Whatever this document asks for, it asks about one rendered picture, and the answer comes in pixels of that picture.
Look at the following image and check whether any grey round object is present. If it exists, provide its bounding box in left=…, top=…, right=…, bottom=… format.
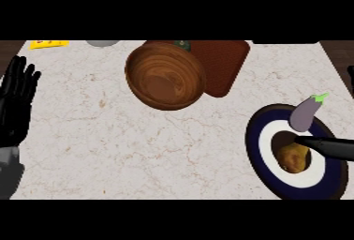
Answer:
left=85, top=39, right=123, bottom=48

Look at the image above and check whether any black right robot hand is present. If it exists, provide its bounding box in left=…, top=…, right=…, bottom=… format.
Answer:
left=294, top=65, right=354, bottom=162

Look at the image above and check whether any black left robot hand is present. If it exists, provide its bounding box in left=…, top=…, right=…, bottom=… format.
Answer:
left=0, top=54, right=44, bottom=149

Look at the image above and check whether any brown wooden bowl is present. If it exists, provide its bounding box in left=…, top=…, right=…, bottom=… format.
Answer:
left=123, top=41, right=210, bottom=112

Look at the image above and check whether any navy and white plate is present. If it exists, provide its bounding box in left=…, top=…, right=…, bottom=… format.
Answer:
left=244, top=103, right=352, bottom=201

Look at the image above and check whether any dark green object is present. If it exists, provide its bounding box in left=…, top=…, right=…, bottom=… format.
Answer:
left=173, top=39, right=194, bottom=53

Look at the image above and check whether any reddish brown placemat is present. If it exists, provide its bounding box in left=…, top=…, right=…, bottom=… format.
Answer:
left=144, top=39, right=253, bottom=98

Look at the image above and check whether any yellow brown potato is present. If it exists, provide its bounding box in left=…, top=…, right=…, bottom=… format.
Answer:
left=277, top=141, right=313, bottom=173

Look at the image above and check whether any purple eggplant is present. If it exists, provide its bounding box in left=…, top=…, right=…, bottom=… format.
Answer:
left=288, top=92, right=333, bottom=133

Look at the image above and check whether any yellow flat object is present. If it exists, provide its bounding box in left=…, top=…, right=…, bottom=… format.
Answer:
left=30, top=39, right=72, bottom=51

